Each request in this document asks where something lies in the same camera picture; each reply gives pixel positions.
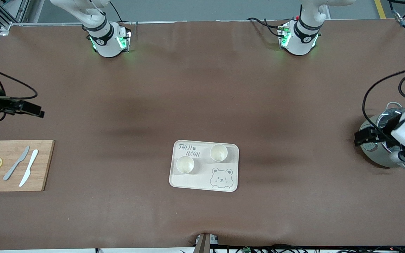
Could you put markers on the brown table cover mat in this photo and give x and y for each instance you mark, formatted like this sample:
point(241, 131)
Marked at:
point(202, 88)

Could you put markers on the white IKEA cup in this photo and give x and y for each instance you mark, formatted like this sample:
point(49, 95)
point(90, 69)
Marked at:
point(218, 153)
point(185, 165)

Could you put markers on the white plastic knife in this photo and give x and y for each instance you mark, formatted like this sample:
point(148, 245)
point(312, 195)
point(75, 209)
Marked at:
point(29, 167)

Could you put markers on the glass pot lid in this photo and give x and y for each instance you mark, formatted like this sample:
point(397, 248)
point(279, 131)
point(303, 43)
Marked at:
point(383, 117)

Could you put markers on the cream tray with bear print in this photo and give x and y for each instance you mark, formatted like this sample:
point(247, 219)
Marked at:
point(202, 182)

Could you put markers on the wooden cutting board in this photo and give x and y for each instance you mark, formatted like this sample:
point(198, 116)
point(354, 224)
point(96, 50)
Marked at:
point(12, 182)

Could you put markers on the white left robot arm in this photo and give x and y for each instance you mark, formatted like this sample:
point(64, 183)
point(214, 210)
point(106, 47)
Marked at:
point(301, 44)

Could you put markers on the grey electric cooking pot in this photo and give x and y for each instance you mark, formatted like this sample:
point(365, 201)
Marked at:
point(374, 156)

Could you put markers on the grey metal bracket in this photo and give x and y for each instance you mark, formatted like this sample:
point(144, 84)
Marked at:
point(203, 243)

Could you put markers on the grey plastic knife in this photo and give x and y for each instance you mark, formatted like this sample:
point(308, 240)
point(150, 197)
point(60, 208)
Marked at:
point(16, 163)

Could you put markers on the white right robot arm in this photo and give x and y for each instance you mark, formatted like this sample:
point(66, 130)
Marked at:
point(107, 45)

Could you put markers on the aluminium frame post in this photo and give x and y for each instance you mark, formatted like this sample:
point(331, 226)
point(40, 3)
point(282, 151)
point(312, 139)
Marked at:
point(19, 14)

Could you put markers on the small green connector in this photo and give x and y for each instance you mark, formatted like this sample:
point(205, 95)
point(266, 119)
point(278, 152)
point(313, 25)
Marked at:
point(246, 250)

